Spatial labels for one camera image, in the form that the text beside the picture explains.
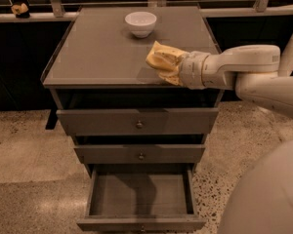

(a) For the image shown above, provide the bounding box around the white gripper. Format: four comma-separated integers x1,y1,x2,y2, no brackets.
152,41,210,90

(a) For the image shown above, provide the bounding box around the yellow sponge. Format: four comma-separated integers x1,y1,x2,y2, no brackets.
146,49,174,71

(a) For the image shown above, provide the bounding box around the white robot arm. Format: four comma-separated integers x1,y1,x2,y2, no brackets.
146,43,293,234

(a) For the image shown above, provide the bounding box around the grey top drawer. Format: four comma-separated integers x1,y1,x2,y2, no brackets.
56,93,220,137

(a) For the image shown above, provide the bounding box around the grey drawer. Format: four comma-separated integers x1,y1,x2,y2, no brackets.
56,93,220,137
74,135,205,164
77,164,205,233

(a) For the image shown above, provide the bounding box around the grey drawer cabinet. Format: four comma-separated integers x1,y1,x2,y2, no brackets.
40,5,234,177

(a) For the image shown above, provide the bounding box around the grey middle drawer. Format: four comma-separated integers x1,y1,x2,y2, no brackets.
74,135,205,164

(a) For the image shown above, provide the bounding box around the grey bottom drawer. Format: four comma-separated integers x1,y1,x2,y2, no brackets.
77,164,205,233

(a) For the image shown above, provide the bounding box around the white ceramic bowl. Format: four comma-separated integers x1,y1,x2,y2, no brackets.
125,12,157,38

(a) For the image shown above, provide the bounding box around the white diagonal pole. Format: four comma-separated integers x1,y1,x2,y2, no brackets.
278,33,293,77

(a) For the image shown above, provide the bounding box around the small yellow black object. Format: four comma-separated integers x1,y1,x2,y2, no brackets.
11,2,30,19

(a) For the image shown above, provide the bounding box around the metal railing frame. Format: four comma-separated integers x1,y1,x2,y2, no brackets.
0,0,293,24

